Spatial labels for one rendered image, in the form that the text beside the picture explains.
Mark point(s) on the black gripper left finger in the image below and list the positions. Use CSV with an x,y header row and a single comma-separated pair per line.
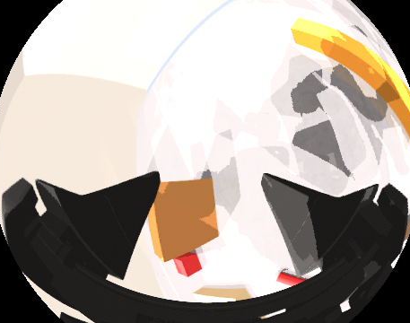
x,y
107,221

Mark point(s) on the orange rectangular bar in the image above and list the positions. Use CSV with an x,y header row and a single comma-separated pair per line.
x,y
362,61

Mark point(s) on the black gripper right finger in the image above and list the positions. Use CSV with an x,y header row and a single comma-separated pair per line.
x,y
311,222

